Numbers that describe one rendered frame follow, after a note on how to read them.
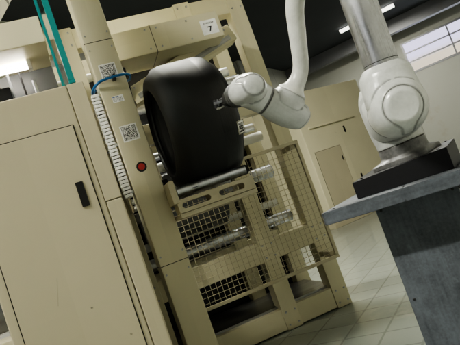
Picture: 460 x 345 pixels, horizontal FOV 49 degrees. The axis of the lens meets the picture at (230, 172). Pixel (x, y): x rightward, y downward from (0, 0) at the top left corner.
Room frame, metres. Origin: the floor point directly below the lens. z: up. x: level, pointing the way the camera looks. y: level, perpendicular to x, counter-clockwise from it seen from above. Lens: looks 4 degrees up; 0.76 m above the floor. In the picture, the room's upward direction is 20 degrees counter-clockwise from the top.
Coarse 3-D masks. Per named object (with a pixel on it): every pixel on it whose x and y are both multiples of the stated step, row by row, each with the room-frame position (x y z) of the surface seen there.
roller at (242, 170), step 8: (232, 168) 2.25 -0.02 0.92; (240, 168) 2.25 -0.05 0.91; (216, 176) 2.21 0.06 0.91; (224, 176) 2.22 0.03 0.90; (232, 176) 2.23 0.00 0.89; (240, 176) 2.26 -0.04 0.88; (184, 184) 2.19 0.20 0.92; (192, 184) 2.18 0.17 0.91; (200, 184) 2.19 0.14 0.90; (208, 184) 2.20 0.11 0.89; (216, 184) 2.23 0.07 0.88; (184, 192) 2.17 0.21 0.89
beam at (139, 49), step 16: (192, 16) 2.61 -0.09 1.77; (208, 16) 2.63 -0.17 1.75; (128, 32) 2.51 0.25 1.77; (144, 32) 2.53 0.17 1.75; (160, 32) 2.55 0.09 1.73; (176, 32) 2.58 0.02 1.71; (192, 32) 2.60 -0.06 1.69; (128, 48) 2.50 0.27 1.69; (144, 48) 2.52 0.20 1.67; (160, 48) 2.55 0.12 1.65; (176, 48) 2.58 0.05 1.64; (192, 48) 2.67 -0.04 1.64; (128, 64) 2.57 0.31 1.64; (144, 64) 2.66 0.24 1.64; (160, 64) 2.75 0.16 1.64
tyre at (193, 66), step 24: (168, 72) 2.14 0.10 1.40; (192, 72) 2.14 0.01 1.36; (216, 72) 2.17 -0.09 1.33; (144, 96) 2.36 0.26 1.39; (168, 96) 2.08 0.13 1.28; (192, 96) 2.08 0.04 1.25; (216, 96) 2.10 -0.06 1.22; (168, 120) 2.09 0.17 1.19; (192, 120) 2.07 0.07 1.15; (216, 120) 2.10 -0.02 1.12; (168, 144) 2.61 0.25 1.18; (192, 144) 2.09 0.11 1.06; (216, 144) 2.13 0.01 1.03; (240, 144) 2.20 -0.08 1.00; (168, 168) 2.47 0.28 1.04; (192, 168) 2.15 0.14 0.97; (216, 168) 2.21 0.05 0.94
